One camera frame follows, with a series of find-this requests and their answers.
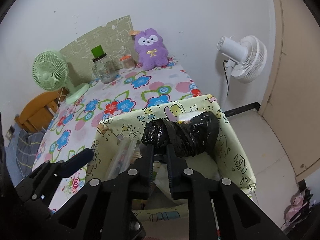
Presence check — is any beige door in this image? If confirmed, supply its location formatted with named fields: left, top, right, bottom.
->
left=259, top=0, right=320, bottom=182

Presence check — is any plaid blanket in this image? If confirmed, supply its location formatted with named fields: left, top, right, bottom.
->
left=14, top=130, right=47, bottom=178

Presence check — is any black fan cable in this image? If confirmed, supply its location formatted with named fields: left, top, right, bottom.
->
left=223, top=60, right=230, bottom=97

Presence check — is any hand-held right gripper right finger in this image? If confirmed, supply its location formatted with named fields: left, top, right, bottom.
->
left=166, top=144, right=290, bottom=240

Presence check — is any small jar with orange lid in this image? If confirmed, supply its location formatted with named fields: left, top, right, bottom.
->
left=119, top=55, right=134, bottom=70

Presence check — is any purple plush bunny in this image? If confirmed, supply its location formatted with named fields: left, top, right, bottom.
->
left=134, top=28, right=169, bottom=70

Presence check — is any green desk fan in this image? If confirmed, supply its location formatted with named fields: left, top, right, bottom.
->
left=32, top=50, right=90, bottom=105

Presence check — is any white standing fan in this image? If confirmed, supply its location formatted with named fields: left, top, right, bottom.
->
left=216, top=35, right=267, bottom=113

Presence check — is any white fan cable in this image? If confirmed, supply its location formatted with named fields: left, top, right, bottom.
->
left=56, top=87, right=65, bottom=111

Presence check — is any black plastic bag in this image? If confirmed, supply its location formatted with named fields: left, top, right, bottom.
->
left=141, top=111, right=220, bottom=157

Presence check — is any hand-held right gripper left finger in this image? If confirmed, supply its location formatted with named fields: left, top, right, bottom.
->
left=54, top=144, right=154, bottom=240

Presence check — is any green patterned board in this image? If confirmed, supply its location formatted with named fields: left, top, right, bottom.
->
left=59, top=15, right=137, bottom=83

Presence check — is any pink printed bag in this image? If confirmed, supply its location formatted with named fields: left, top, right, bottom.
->
left=280, top=187, right=313, bottom=231

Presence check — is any glass jar with green lid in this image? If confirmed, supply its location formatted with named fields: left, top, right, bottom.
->
left=91, top=45, right=117, bottom=84

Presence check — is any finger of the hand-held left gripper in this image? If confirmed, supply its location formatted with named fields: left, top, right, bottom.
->
left=15, top=148, right=94, bottom=200
left=131, top=215, right=147, bottom=240

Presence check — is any pink clear packet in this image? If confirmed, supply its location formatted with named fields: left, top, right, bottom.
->
left=106, top=139, right=138, bottom=178

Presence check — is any yellow cartoon paper box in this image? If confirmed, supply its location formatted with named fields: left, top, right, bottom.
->
left=85, top=94, right=257, bottom=240

